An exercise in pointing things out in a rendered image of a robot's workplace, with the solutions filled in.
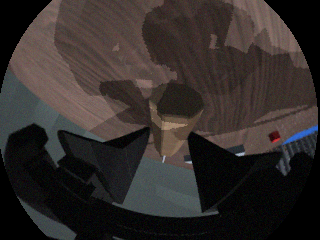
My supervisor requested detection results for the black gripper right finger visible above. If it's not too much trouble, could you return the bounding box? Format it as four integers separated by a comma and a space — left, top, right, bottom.
187, 131, 283, 213

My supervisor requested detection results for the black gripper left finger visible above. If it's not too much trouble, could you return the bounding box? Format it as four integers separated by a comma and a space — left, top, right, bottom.
57, 127, 151, 205

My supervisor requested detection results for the blue flat strip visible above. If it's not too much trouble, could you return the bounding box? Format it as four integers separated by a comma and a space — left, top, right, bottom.
283, 125, 317, 145

